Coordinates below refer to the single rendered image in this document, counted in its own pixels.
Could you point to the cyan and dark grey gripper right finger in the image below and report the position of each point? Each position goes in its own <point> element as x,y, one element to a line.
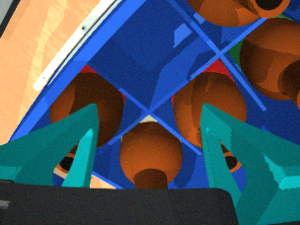
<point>272,191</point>

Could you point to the blue bottle crate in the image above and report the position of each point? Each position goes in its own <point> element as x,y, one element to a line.
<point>154,50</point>

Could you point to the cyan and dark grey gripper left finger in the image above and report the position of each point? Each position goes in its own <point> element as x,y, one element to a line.
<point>32,158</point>

